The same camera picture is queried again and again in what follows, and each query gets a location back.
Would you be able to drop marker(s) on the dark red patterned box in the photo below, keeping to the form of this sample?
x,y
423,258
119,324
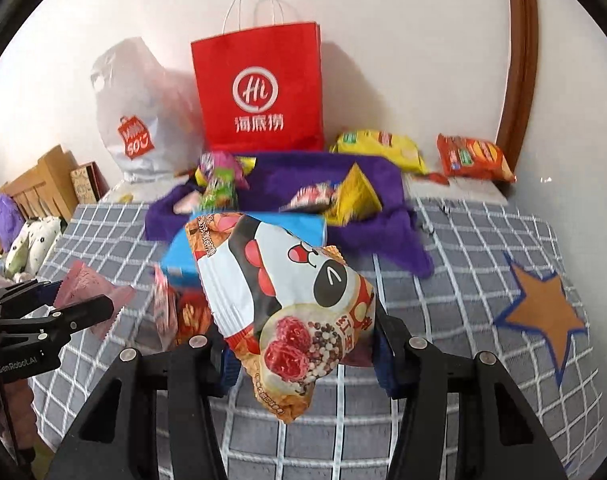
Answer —
x,y
86,182

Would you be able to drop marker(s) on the purple plush toy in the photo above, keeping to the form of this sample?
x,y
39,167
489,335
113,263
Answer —
x,y
6,220

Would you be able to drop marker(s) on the wooden headboard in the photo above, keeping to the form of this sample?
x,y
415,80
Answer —
x,y
43,180

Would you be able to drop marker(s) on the yellow chip bag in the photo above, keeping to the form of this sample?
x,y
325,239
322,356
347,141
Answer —
x,y
383,150

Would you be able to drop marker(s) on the white plastic bag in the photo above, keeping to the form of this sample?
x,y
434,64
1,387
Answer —
x,y
133,110

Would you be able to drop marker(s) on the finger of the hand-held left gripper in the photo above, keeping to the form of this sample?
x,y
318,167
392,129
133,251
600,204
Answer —
x,y
33,292
83,311

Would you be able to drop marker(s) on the pink yellow snack packet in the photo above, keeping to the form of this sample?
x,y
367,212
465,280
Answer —
x,y
218,162

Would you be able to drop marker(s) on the pink white snack packet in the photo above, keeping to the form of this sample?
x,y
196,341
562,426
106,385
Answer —
x,y
311,197

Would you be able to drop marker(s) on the yellow triangular snack packet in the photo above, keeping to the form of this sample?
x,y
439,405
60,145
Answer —
x,y
356,195

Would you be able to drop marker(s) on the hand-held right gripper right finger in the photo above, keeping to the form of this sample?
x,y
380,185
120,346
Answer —
x,y
386,365

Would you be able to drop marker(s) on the red chip bag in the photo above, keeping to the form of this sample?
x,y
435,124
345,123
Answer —
x,y
473,157

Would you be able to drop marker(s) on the brown wooden door frame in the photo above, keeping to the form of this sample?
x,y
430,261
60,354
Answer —
x,y
521,60

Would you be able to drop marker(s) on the grey checkered blanket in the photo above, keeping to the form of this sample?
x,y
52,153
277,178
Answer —
x,y
458,285

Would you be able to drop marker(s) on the pink red snack packet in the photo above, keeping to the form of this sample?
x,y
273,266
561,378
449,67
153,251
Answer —
x,y
164,310

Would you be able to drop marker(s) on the pale pink zigzag-edged packet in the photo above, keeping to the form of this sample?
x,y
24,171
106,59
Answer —
x,y
86,282

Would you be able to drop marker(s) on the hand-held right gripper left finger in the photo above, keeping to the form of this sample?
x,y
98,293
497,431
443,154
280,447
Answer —
x,y
228,367

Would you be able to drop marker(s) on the purple towel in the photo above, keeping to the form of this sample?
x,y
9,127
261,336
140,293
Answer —
x,y
383,190

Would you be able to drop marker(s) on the panda print snack bag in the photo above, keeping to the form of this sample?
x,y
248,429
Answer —
x,y
283,285

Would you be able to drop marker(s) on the green snack packet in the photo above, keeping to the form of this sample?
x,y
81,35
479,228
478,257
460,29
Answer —
x,y
218,192

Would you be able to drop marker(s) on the white spotted plush toy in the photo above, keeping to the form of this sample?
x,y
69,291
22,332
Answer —
x,y
33,245

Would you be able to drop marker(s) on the red paper bag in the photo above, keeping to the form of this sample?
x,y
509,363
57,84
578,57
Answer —
x,y
263,75

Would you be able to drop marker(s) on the pale pink snack packet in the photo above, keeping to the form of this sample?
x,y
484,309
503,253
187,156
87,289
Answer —
x,y
188,204

